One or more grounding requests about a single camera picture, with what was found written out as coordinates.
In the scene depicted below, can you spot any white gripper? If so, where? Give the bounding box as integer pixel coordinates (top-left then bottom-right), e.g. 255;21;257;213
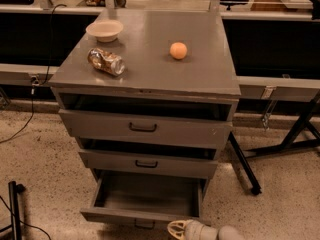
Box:
167;220;218;240

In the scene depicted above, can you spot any grey bottom drawer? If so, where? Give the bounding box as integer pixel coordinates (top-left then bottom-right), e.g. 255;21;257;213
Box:
80;171;208;229

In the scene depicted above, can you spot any grey drawer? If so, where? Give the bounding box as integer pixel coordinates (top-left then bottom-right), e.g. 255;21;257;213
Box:
80;171;208;229
59;109;232;149
79;149;217;179

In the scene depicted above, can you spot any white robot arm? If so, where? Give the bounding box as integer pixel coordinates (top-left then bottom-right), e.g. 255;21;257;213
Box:
167;220;245;240

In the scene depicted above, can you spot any grey middle drawer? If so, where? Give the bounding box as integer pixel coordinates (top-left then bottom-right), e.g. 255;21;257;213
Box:
79;149;217;179

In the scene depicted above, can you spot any grey top drawer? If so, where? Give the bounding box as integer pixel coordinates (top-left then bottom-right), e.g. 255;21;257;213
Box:
59;109;232;149

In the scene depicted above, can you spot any grey metal drawer cabinet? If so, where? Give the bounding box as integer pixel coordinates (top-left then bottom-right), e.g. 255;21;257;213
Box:
48;7;242;192

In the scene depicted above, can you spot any black metal stand right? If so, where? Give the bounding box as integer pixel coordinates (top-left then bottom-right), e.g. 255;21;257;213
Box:
228;91;320;195

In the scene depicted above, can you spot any black stand lower left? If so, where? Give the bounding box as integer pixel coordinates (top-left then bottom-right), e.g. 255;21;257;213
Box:
0;181;22;240

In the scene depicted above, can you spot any orange fruit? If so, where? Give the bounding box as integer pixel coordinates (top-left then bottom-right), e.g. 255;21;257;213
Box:
169;42;188;60

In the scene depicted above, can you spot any beige paper bowl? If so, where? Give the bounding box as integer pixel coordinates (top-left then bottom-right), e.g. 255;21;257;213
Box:
86;20;123;43

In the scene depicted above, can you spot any wooden box background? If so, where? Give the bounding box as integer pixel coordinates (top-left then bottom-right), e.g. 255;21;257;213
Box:
251;0;287;12

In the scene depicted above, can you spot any black cable left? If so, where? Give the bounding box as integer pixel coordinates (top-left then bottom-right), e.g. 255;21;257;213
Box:
0;3;68;145

